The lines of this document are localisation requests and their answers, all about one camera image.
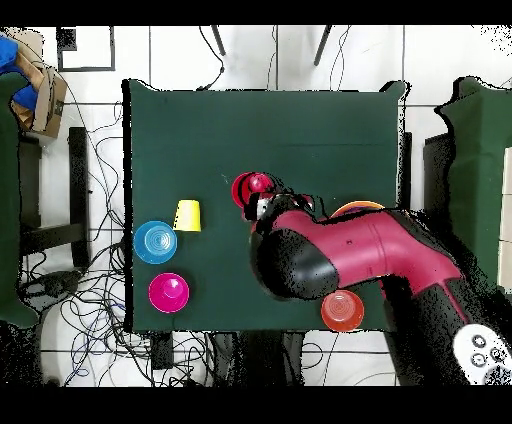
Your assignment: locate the red cup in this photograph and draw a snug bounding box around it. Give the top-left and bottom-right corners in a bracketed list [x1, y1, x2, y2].
[230, 171, 276, 210]

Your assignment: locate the yellow cup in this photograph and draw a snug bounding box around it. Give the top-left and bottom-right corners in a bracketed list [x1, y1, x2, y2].
[172, 199, 202, 233]

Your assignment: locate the large yellow bowl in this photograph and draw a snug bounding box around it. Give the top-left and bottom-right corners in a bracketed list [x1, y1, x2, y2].
[330, 200, 386, 219]

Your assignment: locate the dark green tablecloth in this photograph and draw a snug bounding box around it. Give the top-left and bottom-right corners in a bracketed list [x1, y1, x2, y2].
[121, 78, 410, 333]

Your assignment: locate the shallow blue bowl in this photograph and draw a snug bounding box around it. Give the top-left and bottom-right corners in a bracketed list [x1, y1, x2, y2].
[133, 220, 179, 266]

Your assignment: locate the small pink bowl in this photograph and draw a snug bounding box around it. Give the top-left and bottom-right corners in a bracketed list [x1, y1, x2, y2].
[147, 272, 190, 314]

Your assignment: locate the small orange bowl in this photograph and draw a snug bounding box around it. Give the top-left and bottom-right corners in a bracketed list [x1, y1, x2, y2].
[320, 289, 366, 334]

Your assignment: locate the black tripod leg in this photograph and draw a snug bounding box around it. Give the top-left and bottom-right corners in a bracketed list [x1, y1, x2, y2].
[210, 25, 227, 57]
[312, 25, 333, 67]

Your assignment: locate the black power box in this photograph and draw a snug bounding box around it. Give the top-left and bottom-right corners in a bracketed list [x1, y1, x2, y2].
[150, 331, 175, 371]

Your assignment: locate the black bench stand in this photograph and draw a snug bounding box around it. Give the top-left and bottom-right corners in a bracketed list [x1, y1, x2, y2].
[17, 126, 91, 269]

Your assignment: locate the green cloth covered table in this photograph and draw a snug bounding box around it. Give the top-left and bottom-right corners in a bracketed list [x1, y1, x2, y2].
[0, 71, 41, 329]
[433, 76, 512, 289]

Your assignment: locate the cardboard box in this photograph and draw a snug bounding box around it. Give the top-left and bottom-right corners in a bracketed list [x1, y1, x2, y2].
[9, 27, 68, 139]

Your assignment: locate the white board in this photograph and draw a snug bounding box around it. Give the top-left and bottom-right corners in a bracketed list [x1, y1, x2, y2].
[496, 146, 512, 295]

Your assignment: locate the blue bag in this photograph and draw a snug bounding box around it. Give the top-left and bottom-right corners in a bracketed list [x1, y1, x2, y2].
[0, 34, 39, 113]

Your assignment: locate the black floor cable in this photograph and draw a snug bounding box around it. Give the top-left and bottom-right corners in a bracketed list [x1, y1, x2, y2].
[198, 25, 226, 91]

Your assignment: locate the tangle of black cables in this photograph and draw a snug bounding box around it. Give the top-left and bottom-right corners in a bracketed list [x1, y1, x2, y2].
[17, 91, 213, 387]

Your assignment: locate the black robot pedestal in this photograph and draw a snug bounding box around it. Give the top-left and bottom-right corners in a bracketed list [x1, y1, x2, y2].
[211, 330, 307, 387]

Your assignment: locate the black square floor frame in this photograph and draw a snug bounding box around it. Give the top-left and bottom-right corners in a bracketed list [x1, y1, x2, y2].
[55, 26, 117, 73]

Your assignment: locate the black pedestal foot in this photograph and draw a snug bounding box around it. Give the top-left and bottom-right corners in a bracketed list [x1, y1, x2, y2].
[19, 269, 83, 309]

